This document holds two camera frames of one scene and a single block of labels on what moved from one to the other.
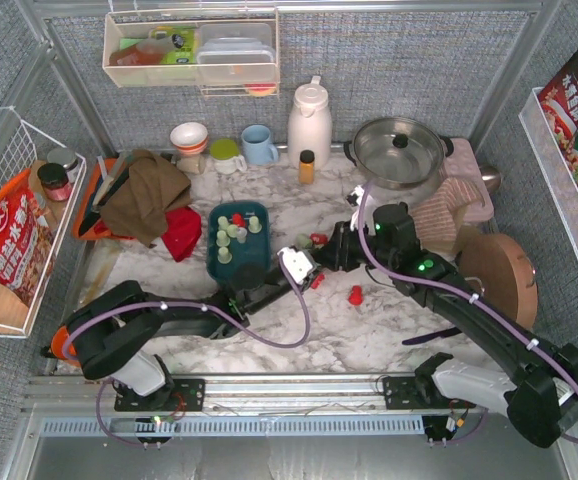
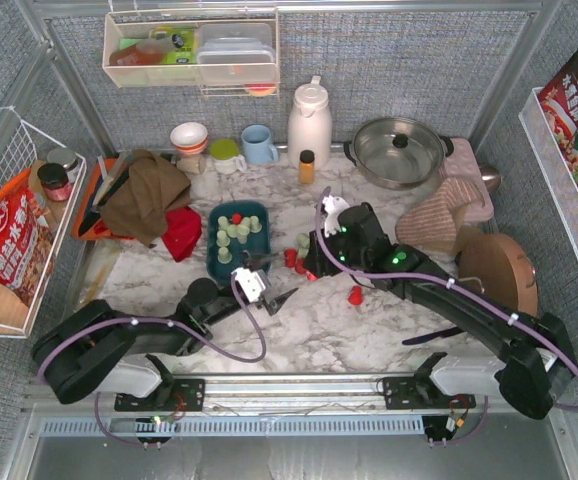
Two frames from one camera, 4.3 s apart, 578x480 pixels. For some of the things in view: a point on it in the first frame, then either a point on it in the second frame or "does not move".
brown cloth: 138,206 does not move
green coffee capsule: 254,225 does not move
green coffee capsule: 224,256 does not move
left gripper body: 307,272 -> 267,298
